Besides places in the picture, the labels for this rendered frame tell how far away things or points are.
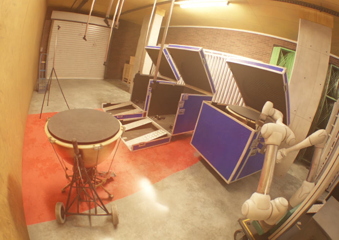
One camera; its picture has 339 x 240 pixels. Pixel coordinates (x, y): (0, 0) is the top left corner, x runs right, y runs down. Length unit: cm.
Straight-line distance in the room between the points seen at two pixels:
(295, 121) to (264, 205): 207
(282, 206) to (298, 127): 197
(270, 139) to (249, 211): 55
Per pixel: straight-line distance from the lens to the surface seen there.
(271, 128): 123
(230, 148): 201
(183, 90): 384
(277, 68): 205
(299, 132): 306
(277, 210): 130
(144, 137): 269
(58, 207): 150
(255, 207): 119
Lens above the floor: 141
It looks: 18 degrees down
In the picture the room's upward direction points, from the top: 13 degrees clockwise
